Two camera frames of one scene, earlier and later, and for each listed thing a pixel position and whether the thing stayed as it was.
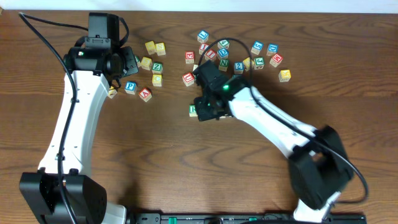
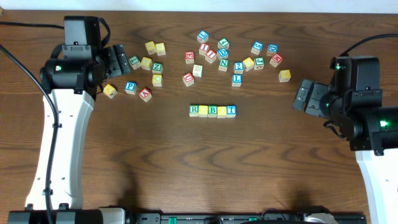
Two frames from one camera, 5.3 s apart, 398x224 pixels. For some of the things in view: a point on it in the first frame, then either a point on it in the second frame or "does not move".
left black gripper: [129, 62] → [109, 62]
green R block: [193, 111] does not move
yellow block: [285, 75] does not move
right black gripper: [203, 114] → [306, 94]
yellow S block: [160, 48] does not move
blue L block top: [203, 36] does not move
